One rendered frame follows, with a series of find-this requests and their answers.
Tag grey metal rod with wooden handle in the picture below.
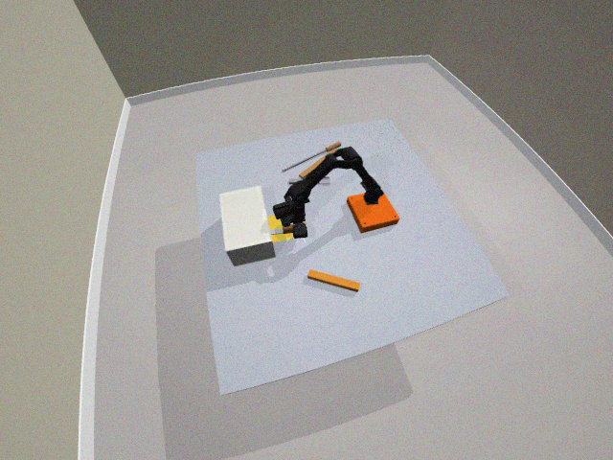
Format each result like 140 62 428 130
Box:
282 142 341 172

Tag orange bar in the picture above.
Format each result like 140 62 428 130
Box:
307 269 360 292

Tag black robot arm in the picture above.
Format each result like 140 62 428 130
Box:
272 147 384 227

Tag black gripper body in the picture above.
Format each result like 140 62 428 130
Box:
291 212 307 239

